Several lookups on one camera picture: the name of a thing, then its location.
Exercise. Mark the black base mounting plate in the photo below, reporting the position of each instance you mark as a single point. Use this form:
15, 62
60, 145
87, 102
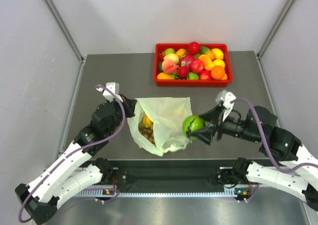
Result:
179, 175

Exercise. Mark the brown longan cluster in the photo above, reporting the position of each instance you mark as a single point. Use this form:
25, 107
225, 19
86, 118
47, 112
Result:
147, 133

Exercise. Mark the slotted cable duct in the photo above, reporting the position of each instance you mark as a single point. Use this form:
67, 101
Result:
104, 193

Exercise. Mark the dark red fruit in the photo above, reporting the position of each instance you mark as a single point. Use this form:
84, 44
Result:
182, 72

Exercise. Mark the yellow pear inside bag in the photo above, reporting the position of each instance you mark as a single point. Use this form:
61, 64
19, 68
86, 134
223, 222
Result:
147, 121

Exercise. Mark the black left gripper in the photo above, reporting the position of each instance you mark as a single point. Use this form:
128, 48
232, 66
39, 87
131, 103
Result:
129, 105

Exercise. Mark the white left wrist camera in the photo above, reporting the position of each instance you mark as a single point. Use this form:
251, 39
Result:
111, 92

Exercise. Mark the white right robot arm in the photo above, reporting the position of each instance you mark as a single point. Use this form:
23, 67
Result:
295, 169

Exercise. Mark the green fruit front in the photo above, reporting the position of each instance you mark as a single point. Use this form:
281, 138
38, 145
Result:
192, 76

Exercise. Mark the pale green plastic bag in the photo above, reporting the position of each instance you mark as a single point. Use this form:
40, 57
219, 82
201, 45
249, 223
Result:
167, 115

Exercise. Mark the pink peach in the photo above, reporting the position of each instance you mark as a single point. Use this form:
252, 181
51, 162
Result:
169, 66

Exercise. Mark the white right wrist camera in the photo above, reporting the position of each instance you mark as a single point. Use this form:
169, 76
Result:
226, 99

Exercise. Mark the orange fruit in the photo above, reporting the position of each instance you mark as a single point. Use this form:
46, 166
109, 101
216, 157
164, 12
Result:
217, 72

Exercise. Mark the orange yellow mango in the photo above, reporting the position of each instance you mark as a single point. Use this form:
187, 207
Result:
207, 62

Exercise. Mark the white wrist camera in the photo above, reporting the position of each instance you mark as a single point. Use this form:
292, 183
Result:
111, 92
226, 99

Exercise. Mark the green striped melon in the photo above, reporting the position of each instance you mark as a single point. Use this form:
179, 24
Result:
192, 123

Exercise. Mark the dark green avocado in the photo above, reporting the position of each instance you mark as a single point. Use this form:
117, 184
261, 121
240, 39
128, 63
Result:
160, 67

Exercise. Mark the red plastic fruit tray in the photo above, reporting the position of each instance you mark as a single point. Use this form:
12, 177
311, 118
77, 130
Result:
178, 53

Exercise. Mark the yellow mango front left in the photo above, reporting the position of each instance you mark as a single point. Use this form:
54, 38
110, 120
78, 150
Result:
164, 76

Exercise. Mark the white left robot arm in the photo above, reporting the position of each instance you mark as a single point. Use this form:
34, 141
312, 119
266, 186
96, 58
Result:
42, 197

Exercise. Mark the red apple centre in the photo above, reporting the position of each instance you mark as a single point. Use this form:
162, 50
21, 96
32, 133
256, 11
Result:
197, 66

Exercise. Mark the red apple front right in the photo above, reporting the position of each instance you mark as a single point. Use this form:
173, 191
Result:
205, 75

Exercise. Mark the red apple on top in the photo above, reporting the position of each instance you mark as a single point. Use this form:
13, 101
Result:
193, 48

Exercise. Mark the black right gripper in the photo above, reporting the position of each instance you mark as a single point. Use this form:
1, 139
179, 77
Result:
214, 116

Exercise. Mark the red apple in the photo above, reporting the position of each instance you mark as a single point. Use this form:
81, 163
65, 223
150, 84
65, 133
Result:
193, 48
197, 66
205, 75

